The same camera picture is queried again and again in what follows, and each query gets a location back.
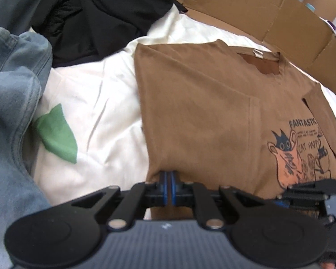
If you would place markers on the cream printed bed sheet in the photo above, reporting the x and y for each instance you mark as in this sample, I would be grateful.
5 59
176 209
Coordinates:
109 103

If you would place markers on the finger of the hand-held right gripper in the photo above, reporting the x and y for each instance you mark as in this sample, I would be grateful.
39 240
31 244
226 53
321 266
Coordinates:
319 187
299 204

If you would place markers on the brown printed t-shirt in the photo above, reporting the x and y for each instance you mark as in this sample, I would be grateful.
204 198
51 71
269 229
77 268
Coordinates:
207 112

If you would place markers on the person's right hand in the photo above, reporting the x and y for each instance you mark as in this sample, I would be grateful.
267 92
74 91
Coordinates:
327 265

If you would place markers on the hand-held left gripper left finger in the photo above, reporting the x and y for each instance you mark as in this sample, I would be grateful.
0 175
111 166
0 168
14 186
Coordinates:
163 187

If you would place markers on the crumpled black garment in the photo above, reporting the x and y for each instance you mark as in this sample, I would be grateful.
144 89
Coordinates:
100 14

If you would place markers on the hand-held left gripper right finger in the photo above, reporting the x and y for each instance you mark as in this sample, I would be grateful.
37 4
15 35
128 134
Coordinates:
173 187

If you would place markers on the dark grey garment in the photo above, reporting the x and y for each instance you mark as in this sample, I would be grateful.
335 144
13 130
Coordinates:
14 0

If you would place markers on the flat brown cardboard sheet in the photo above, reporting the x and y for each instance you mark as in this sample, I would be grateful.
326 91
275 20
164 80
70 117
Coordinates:
254 11

